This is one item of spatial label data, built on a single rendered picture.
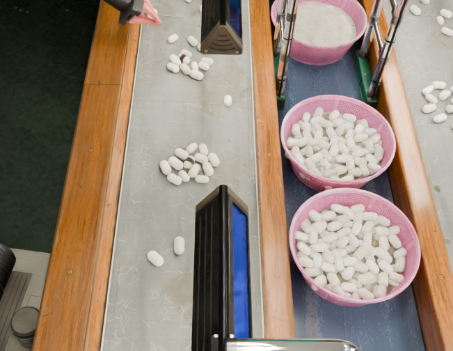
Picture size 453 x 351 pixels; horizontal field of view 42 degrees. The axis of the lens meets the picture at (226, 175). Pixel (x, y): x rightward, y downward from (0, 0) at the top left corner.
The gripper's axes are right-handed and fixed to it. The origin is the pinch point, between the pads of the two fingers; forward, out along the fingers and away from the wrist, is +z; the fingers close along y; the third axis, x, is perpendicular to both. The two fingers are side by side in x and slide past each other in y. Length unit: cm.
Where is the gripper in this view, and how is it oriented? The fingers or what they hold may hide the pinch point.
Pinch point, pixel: (157, 22)
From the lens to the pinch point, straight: 156.2
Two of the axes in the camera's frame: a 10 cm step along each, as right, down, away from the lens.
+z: 7.5, 4.0, 5.3
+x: -6.6, 4.4, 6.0
